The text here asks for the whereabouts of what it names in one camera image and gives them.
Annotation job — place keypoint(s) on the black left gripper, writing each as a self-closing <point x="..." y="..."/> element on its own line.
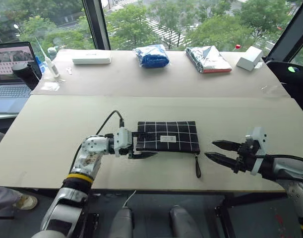
<point x="134" y="146"/>

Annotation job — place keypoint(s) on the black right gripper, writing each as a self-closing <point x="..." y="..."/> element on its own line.
<point x="246" y="158"/>

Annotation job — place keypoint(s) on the black grid-pattern pouch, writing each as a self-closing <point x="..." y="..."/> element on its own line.
<point x="166" y="134"/>

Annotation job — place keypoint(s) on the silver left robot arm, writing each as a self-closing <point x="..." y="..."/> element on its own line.
<point x="89" y="153"/>

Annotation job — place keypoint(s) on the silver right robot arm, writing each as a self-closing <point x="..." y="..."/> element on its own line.
<point x="290" y="171"/>

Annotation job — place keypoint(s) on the open laptop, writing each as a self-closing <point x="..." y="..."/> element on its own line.
<point x="10" y="81"/>

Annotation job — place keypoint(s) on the small clear plastic scrap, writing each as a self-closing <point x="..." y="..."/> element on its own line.
<point x="269" y="89"/>

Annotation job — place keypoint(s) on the dark rounded grey shape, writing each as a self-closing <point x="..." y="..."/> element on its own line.
<point x="183" y="223"/>
<point x="121" y="223"/>

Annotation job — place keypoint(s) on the blue cloth in plastic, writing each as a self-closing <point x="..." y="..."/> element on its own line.
<point x="152" y="58"/>

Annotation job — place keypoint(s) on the silver foil package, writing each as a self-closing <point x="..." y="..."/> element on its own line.
<point x="208" y="62"/>

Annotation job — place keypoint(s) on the small white cardboard box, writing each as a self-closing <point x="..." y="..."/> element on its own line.
<point x="249" y="59"/>

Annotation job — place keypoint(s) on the flat white box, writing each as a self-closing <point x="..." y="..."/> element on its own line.
<point x="91" y="58"/>

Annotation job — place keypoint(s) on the small white plastic piece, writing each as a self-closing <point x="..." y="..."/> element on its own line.
<point x="69" y="71"/>

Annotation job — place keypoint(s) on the red bottle cap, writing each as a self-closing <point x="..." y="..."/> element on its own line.
<point x="238" y="46"/>

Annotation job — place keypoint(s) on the clear plastic wrapper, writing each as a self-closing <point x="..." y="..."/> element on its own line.
<point x="50" y="86"/>

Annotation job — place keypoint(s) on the white glue tube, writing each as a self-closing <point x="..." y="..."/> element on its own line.
<point x="52" y="68"/>

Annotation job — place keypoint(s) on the dark window pillar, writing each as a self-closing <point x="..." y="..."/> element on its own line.
<point x="96" y="24"/>

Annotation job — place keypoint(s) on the white shoe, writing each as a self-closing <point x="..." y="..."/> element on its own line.
<point x="27" y="202"/>

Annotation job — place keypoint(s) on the black cylindrical device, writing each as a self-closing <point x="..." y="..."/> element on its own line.
<point x="26" y="75"/>

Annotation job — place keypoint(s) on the grey trouser leg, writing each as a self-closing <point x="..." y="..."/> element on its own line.
<point x="5" y="198"/>

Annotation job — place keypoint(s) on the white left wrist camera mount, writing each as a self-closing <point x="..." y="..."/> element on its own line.
<point x="124" y="141"/>

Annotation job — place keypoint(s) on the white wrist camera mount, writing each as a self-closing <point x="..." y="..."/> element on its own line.
<point x="124" y="141"/>
<point x="260" y="141"/>

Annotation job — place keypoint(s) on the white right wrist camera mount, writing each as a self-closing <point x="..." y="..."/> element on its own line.
<point x="260" y="141"/>

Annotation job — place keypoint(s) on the black metal table frame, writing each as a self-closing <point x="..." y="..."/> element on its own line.
<point x="222" y="220"/>

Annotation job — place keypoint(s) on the dark slanted window frame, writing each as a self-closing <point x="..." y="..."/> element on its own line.
<point x="287" y="29"/>

